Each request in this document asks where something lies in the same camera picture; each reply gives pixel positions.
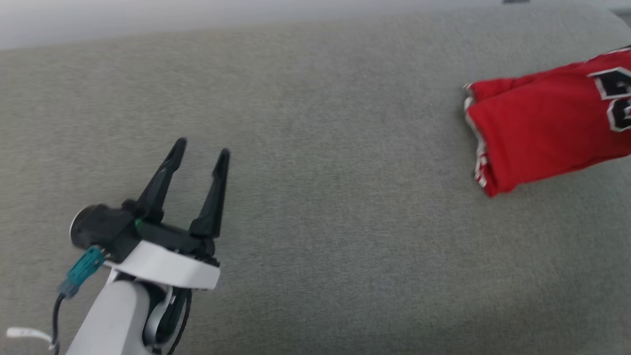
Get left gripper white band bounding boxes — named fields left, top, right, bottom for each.
left=103, top=138, right=231, bottom=290

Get red basketball jersey white sleeves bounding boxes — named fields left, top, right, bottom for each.
left=463, top=45, right=631, bottom=198

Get teal camera cable plug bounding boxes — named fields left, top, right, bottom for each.
left=58, top=246, right=105, bottom=299

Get black left camera cable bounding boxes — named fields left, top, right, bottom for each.
left=51, top=293, right=68, bottom=355

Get white cable label tag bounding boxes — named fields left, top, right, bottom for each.
left=6, top=326, right=53, bottom=346

